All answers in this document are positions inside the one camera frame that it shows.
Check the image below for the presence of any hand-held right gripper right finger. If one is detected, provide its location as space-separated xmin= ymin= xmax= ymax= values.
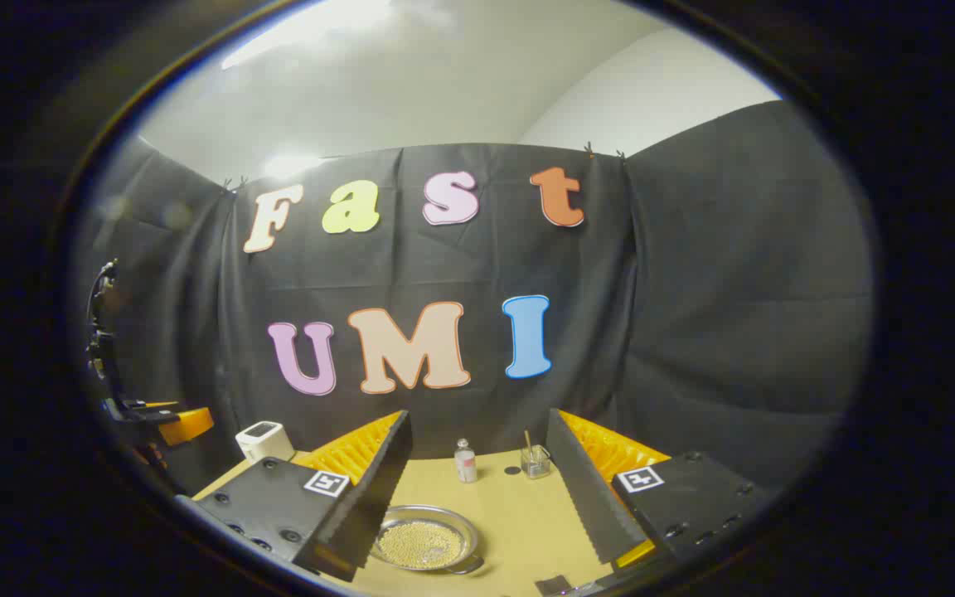
xmin=545 ymin=408 xmax=777 ymax=571

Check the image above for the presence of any stainless steel pot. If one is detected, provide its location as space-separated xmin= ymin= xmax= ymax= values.
xmin=370 ymin=504 xmax=485 ymax=575

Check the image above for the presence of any white toaster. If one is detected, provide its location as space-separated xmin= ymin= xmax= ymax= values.
xmin=235 ymin=421 xmax=296 ymax=463

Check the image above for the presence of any pile of yellow soybeans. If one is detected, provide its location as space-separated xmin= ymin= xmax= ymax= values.
xmin=378 ymin=521 xmax=466 ymax=570

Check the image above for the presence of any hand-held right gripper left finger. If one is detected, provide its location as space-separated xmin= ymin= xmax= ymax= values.
xmin=175 ymin=410 xmax=412 ymax=581

